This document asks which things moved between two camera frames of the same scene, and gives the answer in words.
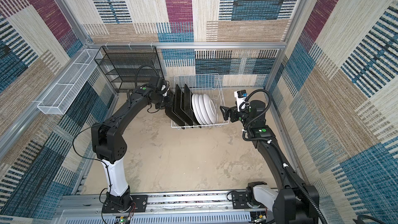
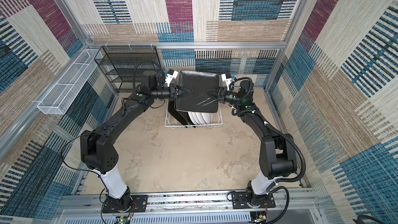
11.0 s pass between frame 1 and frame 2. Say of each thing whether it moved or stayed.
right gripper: moved
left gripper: moved
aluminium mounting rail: stayed
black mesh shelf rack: stayed
